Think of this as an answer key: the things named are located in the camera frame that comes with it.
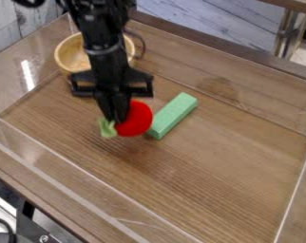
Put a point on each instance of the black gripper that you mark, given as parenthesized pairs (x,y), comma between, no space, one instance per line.
(135,83)

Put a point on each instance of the red plush fruit green stem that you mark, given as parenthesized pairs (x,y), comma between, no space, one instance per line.
(136,124)

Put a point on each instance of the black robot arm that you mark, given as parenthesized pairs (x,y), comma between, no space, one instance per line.
(101,19)

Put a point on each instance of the green rectangular block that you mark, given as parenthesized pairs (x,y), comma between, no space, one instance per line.
(171,114)

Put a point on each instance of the wooden bowl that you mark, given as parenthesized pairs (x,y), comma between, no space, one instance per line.
(72,57)

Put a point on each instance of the clear acrylic tray wall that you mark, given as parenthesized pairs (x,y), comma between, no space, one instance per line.
(84,203)

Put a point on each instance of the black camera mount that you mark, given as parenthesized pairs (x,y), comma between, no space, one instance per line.
(19,227)

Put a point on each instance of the wooden chair frame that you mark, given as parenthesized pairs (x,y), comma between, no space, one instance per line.
(294,26)

